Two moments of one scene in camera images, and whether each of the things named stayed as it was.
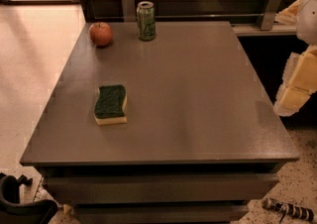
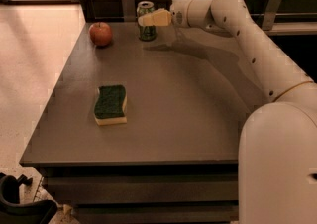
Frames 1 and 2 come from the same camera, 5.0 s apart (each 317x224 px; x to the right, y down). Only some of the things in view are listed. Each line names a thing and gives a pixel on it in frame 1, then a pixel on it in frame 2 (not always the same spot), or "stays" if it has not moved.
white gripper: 308,18 to 178,14
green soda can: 146,20 stays
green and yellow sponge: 110,105 stays
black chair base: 12,211 stays
